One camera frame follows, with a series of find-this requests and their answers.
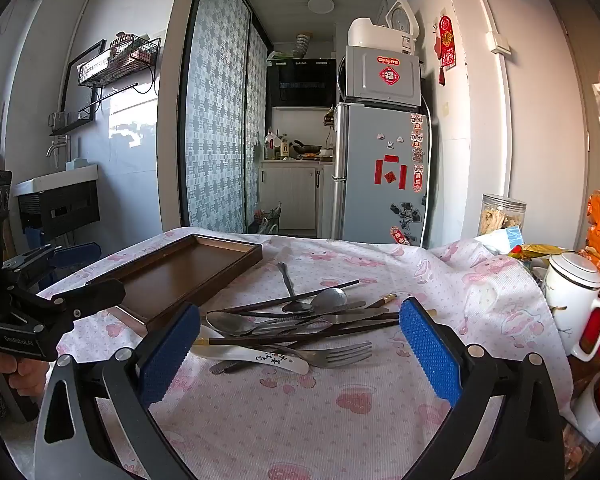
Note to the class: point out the white wall socket box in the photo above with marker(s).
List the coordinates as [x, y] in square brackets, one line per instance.
[500, 42]

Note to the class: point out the grey microwave oven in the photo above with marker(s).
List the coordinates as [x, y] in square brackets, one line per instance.
[360, 85]

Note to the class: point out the clear plastic jar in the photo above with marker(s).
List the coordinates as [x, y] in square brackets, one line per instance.
[500, 217]

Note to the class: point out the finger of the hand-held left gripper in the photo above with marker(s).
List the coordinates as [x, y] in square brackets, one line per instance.
[75, 256]
[90, 297]

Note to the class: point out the black wok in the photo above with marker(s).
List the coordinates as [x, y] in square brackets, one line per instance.
[307, 149]

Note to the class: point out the pink printed tablecloth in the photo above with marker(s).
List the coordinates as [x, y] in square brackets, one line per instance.
[280, 425]

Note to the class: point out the round steel spoon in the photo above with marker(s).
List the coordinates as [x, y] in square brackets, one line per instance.
[330, 297]

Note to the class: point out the steel fork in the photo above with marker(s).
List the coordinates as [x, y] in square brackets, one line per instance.
[345, 355]

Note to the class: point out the brown wooden tray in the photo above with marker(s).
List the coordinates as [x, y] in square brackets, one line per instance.
[180, 270]

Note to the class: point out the steel table knife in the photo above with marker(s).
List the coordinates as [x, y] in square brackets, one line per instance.
[360, 317]

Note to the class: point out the black framed mirror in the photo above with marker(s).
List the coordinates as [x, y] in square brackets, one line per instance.
[72, 95]

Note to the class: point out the white lidded mug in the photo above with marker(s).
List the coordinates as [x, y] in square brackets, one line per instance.
[567, 290]

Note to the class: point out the person's left hand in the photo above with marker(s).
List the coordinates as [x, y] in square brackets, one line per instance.
[27, 377]

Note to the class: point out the dark wooden chopstick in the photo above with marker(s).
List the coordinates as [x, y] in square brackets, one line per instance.
[300, 297]
[305, 332]

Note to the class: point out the brown wooden door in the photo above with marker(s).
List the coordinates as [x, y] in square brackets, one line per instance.
[570, 60]

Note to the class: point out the patterned glass sliding door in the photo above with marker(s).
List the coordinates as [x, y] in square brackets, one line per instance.
[215, 110]
[257, 120]

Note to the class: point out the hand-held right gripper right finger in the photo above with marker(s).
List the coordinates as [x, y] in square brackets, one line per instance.
[430, 355]

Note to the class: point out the red hanging wall ornament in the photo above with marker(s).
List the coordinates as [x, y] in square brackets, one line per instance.
[446, 40]

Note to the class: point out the large steel spoon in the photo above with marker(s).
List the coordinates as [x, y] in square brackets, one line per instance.
[227, 324]

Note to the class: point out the blue and white packet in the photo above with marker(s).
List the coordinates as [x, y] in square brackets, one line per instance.
[505, 237]

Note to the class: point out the small steel teaspoon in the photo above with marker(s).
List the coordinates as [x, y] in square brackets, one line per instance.
[286, 280]

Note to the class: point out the steel faucet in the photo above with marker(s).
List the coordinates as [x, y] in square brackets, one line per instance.
[60, 147]

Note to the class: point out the silver fridge with stickers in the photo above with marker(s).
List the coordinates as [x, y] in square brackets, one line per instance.
[365, 200]

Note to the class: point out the white sink basin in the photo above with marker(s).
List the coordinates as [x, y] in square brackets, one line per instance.
[55, 177]

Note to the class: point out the round ceiling light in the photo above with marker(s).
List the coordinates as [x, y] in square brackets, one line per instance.
[321, 4]

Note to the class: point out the yellow snack packet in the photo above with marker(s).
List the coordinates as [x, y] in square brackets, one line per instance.
[535, 251]

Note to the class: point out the white kitchen counter cabinet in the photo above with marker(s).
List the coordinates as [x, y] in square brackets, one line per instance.
[290, 195]

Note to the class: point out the cooking oil bottle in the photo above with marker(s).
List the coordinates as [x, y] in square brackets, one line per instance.
[270, 147]

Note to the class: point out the basket of household items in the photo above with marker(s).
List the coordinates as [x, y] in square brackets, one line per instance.
[267, 220]

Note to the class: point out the white ceramic spoon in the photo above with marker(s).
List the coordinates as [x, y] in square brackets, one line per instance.
[280, 362]

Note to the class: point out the dark chopstick with gold band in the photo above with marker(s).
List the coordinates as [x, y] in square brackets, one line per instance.
[382, 301]

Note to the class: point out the white rice cooker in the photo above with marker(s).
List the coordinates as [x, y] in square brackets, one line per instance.
[370, 35]

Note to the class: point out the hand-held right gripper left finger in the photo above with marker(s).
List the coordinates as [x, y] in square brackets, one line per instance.
[170, 355]

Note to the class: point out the black sink cabinet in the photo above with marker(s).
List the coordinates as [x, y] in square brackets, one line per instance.
[60, 212]

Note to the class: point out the black range hood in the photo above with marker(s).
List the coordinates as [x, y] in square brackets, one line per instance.
[300, 80]

